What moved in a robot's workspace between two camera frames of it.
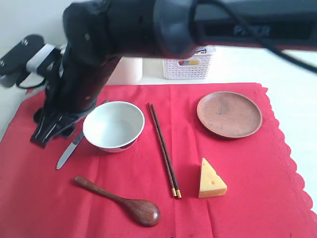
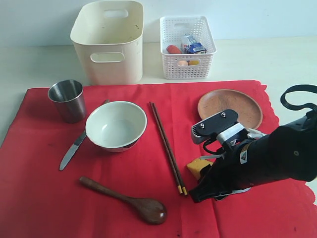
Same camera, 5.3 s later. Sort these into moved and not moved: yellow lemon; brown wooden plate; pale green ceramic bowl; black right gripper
Moved: black right gripper
Not moved: yellow lemon; brown wooden plate; pale green ceramic bowl
